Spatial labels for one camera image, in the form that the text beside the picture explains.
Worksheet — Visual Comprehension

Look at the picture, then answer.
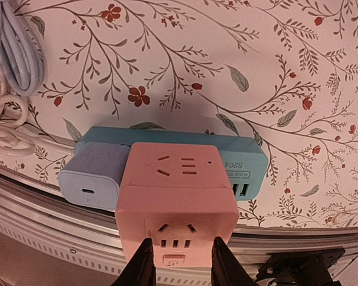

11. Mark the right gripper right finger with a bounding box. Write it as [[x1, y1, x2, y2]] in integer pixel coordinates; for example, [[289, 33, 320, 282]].
[[211, 237, 258, 286]]

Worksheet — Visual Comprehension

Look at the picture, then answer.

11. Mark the teal power strip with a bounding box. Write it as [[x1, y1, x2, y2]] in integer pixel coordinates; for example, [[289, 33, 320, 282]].
[[74, 123, 269, 201]]

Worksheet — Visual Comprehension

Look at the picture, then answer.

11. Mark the front aluminium rail base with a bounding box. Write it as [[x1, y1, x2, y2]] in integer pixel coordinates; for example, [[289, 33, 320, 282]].
[[0, 167, 358, 277]]

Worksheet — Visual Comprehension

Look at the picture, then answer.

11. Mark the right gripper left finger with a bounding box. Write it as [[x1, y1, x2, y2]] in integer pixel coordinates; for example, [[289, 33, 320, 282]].
[[112, 238, 155, 286]]

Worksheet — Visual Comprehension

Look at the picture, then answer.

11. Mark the white coiled power cord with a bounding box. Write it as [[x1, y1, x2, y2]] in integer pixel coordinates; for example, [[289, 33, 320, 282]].
[[0, 80, 72, 157]]

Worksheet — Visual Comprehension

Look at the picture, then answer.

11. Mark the floral patterned table mat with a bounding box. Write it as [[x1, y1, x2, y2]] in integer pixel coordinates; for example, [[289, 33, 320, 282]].
[[0, 1, 358, 228]]

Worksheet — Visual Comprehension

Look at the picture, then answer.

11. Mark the light blue coiled power cord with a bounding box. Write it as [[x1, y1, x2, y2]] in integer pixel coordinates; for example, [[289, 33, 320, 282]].
[[0, 0, 45, 97]]

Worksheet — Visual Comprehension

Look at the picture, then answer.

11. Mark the small blue charger plug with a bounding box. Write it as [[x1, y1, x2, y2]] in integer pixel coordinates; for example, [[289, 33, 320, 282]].
[[58, 142, 130, 211]]

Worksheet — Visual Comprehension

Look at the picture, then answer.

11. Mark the pink cube socket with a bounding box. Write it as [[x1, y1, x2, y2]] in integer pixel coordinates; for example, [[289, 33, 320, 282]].
[[115, 142, 239, 268]]

